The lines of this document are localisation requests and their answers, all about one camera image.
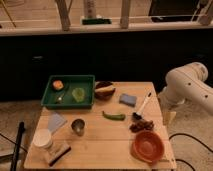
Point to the green pepper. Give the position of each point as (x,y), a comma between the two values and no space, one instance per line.
(116,117)

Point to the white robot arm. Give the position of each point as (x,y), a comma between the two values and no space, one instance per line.
(187,83)

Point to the metal cup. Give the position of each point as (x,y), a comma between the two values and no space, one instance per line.
(78,126)

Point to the white paper cup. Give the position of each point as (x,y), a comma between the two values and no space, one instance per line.
(42,138)

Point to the dark brown bowl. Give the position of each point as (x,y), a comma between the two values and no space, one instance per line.
(104,90)

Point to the blue sponge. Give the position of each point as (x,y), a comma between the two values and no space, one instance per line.
(128,99)

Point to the green lettuce toy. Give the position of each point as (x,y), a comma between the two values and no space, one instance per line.
(78,94)

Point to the green plastic tray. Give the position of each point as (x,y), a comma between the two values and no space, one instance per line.
(70,82)

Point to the orange fruit toy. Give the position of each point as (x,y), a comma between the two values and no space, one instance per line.
(58,85)

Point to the small spoon in tray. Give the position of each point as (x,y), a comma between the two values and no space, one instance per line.
(59,99)

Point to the brown grape cluster toy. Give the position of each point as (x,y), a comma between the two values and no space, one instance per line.
(142,125)

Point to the light blue cloth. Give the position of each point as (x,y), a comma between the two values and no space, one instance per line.
(55,122)

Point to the green object on ledge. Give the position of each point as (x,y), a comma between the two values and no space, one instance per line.
(96,21)

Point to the orange plastic bowl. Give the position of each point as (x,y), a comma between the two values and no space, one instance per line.
(147,146)

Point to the wooden block with black edge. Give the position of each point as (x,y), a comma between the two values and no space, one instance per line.
(55,154)

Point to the black pole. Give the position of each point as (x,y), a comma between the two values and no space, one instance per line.
(15,156)

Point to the white handled brush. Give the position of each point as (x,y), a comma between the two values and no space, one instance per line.
(138,115)

